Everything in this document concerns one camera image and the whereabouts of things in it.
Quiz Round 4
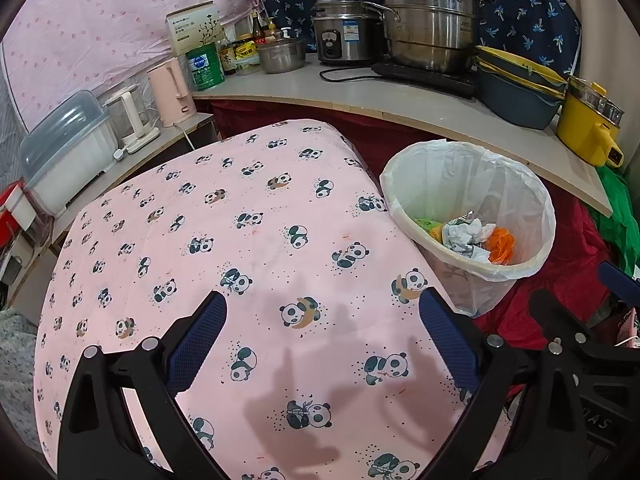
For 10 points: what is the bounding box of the bin with white plastic liner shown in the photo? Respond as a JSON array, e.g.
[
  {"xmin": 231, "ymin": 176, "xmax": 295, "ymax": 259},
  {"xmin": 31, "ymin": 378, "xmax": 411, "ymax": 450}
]
[{"xmin": 379, "ymin": 139, "xmax": 558, "ymax": 317}]

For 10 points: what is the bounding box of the pink strawberry print bag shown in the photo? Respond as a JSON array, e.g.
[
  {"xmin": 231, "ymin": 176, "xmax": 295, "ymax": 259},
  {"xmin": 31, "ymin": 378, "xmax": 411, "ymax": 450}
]
[{"xmin": 617, "ymin": 307, "xmax": 640, "ymax": 348}]

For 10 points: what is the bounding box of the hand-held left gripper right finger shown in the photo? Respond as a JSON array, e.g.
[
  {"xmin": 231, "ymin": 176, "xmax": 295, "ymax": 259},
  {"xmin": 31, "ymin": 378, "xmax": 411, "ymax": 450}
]
[{"xmin": 420, "ymin": 287, "xmax": 586, "ymax": 480}]

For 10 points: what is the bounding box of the yellow electric cooking pot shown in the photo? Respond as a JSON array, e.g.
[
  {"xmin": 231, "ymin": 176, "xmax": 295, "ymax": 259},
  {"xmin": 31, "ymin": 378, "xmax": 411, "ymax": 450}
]
[{"xmin": 556, "ymin": 76, "xmax": 626, "ymax": 168}]

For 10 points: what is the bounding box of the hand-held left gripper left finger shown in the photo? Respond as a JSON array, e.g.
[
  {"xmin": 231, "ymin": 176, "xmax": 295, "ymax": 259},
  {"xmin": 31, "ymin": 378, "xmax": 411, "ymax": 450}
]
[{"xmin": 57, "ymin": 290, "xmax": 228, "ymax": 480}]

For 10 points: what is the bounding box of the beige carton with plant print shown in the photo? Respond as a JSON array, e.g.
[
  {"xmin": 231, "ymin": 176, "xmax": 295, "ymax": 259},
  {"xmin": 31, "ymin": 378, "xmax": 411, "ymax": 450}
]
[{"xmin": 165, "ymin": 1, "xmax": 222, "ymax": 56}]

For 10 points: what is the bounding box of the pink panda print cloth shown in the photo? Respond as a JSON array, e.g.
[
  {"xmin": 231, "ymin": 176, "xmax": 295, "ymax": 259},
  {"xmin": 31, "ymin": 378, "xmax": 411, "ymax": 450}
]
[{"xmin": 32, "ymin": 119, "xmax": 516, "ymax": 480}]

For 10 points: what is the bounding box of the pink electric kettle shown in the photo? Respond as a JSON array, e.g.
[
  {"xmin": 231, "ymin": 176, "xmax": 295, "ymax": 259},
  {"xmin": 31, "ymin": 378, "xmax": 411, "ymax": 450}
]
[{"xmin": 146, "ymin": 56, "xmax": 197, "ymax": 128}]

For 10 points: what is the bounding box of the beige curtain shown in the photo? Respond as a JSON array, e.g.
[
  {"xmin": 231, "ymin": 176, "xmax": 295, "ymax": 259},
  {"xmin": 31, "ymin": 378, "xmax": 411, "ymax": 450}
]
[{"xmin": 560, "ymin": 0, "xmax": 640, "ymax": 181}]

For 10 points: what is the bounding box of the orange plastic bag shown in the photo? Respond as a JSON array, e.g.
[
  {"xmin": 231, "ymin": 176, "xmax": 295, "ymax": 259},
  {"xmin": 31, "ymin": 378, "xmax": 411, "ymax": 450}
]
[{"xmin": 487, "ymin": 227, "xmax": 517, "ymax": 265}]

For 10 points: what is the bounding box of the white dish box grey lid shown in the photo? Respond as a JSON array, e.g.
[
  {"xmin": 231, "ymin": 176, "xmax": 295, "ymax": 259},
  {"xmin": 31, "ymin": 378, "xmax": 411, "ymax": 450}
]
[{"xmin": 19, "ymin": 90, "xmax": 121, "ymax": 216}]

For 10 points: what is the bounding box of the white kettle power cable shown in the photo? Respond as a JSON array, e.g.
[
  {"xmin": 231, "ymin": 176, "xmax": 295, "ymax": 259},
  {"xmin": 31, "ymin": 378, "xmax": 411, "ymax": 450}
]
[{"xmin": 175, "ymin": 122, "xmax": 197, "ymax": 151}]

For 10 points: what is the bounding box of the blue and yellow basin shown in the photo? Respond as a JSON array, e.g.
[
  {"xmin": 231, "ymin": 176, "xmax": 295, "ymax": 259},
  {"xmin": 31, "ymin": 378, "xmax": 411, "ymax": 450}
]
[
  {"xmin": 475, "ymin": 45, "xmax": 568, "ymax": 93},
  {"xmin": 475, "ymin": 67, "xmax": 563, "ymax": 130}
]

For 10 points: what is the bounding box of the black power cable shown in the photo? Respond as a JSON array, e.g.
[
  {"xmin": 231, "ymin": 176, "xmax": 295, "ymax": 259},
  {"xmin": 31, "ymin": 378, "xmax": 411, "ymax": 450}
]
[{"xmin": 319, "ymin": 66, "xmax": 376, "ymax": 83}]

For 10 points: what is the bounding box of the dark red curtain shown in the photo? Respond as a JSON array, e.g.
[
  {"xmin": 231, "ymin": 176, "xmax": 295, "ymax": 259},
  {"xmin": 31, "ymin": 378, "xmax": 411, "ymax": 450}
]
[{"xmin": 210, "ymin": 100, "xmax": 501, "ymax": 171}]

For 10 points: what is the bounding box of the green plastic bag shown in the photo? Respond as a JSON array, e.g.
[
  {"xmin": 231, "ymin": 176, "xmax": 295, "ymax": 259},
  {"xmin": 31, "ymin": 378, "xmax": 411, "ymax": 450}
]
[{"xmin": 587, "ymin": 162, "xmax": 640, "ymax": 281}]

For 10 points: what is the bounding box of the black induction cooktop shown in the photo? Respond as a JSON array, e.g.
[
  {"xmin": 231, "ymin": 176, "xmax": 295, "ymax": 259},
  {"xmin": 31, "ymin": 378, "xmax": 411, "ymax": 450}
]
[{"xmin": 371, "ymin": 61, "xmax": 477, "ymax": 100}]

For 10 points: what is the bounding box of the small steel pot with lid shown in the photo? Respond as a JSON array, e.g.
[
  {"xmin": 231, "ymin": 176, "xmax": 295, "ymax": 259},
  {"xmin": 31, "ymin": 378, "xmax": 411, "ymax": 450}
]
[{"xmin": 257, "ymin": 36, "xmax": 307, "ymax": 74}]

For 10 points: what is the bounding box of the green tin can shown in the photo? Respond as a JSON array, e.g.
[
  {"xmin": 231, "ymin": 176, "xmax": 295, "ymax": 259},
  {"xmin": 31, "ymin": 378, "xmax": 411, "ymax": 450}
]
[{"xmin": 186, "ymin": 42, "xmax": 226, "ymax": 92}]

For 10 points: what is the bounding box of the white glass electric kettle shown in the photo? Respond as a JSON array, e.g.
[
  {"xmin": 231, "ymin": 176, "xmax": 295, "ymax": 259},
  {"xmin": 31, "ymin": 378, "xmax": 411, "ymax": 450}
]
[{"xmin": 104, "ymin": 82, "xmax": 161, "ymax": 155}]

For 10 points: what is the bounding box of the pink dotted fabric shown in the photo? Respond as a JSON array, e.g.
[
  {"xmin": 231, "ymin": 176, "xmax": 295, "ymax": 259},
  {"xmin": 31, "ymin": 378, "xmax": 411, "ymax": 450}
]
[{"xmin": 0, "ymin": 0, "xmax": 301, "ymax": 126}]

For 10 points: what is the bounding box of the dark sauce bottle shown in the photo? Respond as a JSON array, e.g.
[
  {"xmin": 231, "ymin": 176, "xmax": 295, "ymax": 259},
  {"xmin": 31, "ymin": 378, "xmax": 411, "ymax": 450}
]
[{"xmin": 219, "ymin": 27, "xmax": 237, "ymax": 76}]

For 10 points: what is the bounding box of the white tissue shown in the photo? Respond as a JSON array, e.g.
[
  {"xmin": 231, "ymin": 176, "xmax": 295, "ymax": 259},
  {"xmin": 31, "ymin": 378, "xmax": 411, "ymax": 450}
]
[{"xmin": 442, "ymin": 215, "xmax": 496, "ymax": 263}]

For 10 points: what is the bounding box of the steel rice cooker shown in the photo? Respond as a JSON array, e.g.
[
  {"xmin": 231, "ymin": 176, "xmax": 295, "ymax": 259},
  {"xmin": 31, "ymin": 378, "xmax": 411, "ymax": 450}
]
[{"xmin": 311, "ymin": 0, "xmax": 388, "ymax": 66}]

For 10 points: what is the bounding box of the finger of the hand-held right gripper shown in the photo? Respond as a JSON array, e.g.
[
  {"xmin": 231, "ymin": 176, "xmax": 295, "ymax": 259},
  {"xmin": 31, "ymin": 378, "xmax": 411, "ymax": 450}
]
[
  {"xmin": 598, "ymin": 261, "xmax": 640, "ymax": 306},
  {"xmin": 529, "ymin": 287, "xmax": 608, "ymax": 356}
]

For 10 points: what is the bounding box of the large steel steamer pot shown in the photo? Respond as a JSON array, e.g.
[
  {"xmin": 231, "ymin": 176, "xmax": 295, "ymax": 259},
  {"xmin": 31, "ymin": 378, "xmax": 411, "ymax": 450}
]
[{"xmin": 361, "ymin": 0, "xmax": 498, "ymax": 73}]

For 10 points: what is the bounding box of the navy leaf print cloth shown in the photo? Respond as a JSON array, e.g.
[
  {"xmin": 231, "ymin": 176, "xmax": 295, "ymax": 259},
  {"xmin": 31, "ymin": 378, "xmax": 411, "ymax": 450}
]
[{"xmin": 256, "ymin": 0, "xmax": 583, "ymax": 78}]

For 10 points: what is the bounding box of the red plastic container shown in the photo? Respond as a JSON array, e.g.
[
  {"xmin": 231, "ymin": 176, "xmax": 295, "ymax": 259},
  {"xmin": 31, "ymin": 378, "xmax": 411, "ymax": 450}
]
[{"xmin": 0, "ymin": 182, "xmax": 26, "ymax": 233}]

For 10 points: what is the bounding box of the grey floral fabric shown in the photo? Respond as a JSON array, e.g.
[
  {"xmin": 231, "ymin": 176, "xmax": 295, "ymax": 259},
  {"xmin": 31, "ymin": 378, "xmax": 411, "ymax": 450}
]
[{"xmin": 0, "ymin": 307, "xmax": 48, "ymax": 461}]

